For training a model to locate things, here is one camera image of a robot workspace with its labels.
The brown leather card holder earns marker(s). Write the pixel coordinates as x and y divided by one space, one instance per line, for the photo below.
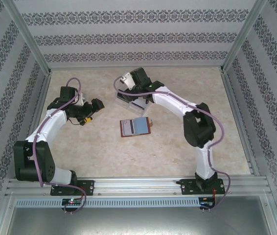
122 128

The beige card with grey stripe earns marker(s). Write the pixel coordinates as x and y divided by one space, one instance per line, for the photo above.
128 127

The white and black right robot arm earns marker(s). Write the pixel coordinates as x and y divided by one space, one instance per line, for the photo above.
172 101

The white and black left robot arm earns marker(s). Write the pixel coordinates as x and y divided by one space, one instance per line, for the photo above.
50 122

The black card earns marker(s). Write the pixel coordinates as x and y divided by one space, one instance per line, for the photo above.
122 97

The white card with dark stripe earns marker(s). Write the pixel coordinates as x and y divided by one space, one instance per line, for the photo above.
138 106

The clear acrylic card organizer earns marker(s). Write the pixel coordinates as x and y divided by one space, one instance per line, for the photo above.
134 111

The pale blue card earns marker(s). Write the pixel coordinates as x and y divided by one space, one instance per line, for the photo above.
141 126

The grey metal sheet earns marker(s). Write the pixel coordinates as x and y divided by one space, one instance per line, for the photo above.
138 222

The thin aluminium cross rail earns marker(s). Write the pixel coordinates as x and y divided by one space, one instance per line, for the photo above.
136 66

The aluminium side rail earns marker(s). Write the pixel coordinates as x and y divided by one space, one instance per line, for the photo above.
34 122
235 105

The aluminium frame post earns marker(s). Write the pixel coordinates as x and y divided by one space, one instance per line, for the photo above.
274 215
245 36
28 36
2 215

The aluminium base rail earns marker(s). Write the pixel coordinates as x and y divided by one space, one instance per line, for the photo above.
138 186

